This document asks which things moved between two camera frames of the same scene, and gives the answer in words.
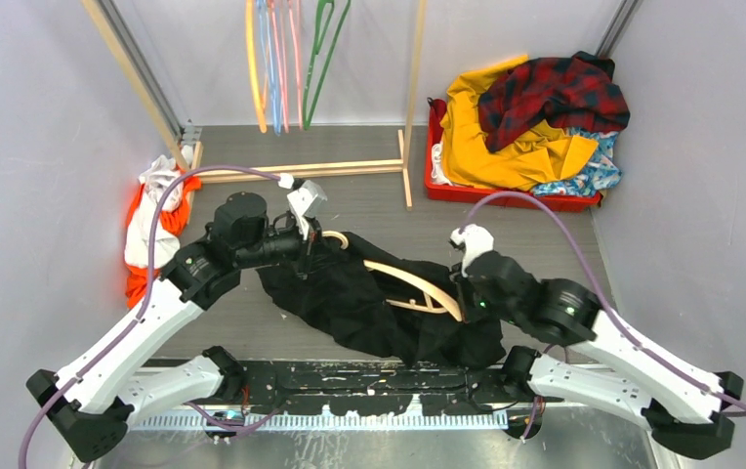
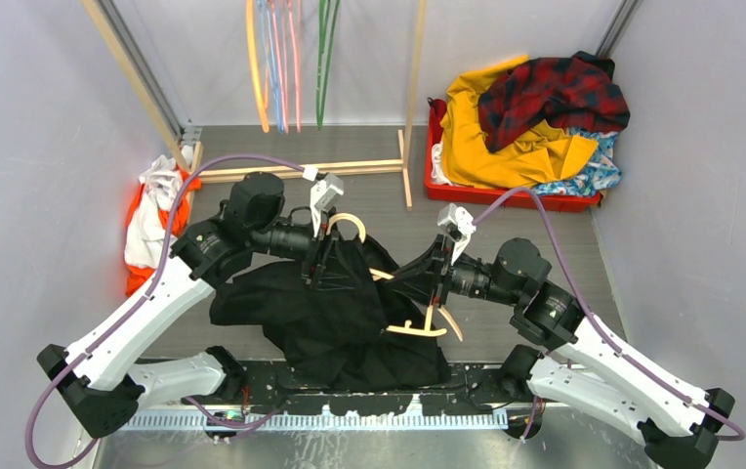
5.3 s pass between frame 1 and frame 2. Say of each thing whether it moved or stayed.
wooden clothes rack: stayed
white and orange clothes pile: stayed
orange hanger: stayed
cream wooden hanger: moved
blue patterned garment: stayed
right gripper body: moved
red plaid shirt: stayed
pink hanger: stayed
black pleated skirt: moved
